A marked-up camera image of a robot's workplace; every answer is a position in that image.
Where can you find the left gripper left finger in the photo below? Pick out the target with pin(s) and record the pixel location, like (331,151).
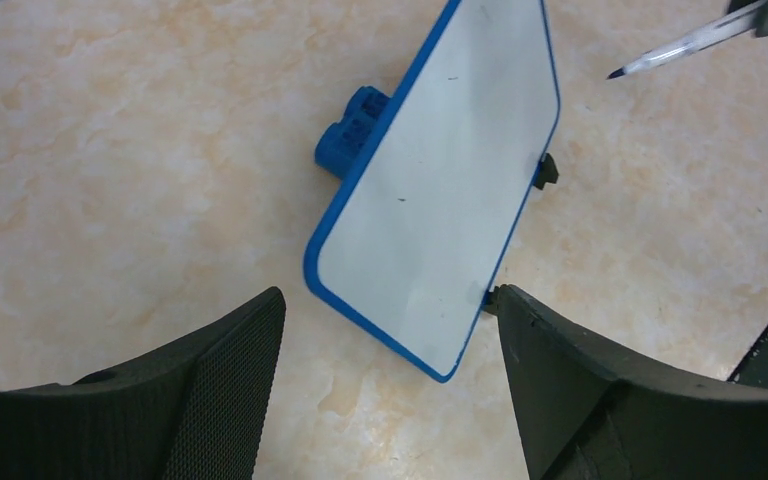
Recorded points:
(191,409)

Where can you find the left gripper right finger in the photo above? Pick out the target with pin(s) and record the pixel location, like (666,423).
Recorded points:
(588,407)

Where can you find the white whiteboard marker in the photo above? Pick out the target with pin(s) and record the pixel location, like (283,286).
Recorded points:
(706,36)

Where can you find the blue framed whiteboard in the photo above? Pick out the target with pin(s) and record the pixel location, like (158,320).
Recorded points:
(416,232)

